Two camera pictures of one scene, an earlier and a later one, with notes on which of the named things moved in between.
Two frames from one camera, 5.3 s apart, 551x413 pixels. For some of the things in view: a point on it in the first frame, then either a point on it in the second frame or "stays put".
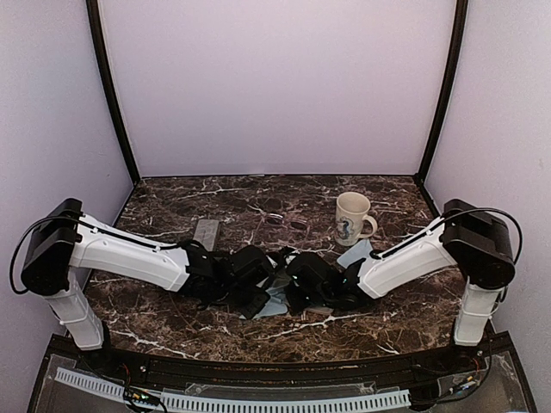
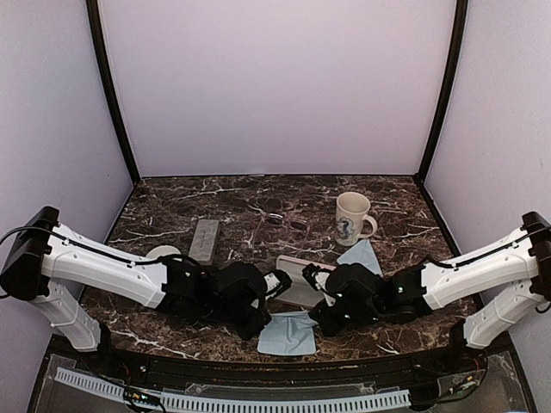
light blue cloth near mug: (357, 251) stays put
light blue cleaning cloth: (278, 304) to (288, 333)
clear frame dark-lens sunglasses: (274, 218) stays put
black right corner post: (461, 12) stays put
